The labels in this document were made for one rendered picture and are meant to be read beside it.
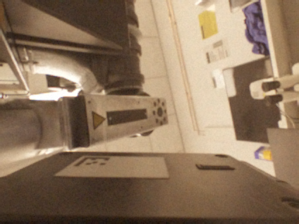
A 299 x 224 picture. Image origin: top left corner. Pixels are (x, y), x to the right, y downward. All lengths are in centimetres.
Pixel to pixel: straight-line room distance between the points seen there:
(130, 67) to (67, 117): 24
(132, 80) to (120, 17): 14
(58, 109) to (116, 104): 9
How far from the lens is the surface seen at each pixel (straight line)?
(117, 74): 41
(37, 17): 28
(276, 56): 144
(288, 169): 131
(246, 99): 164
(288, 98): 84
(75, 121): 25
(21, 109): 29
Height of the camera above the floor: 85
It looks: 56 degrees up
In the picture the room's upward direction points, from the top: 97 degrees counter-clockwise
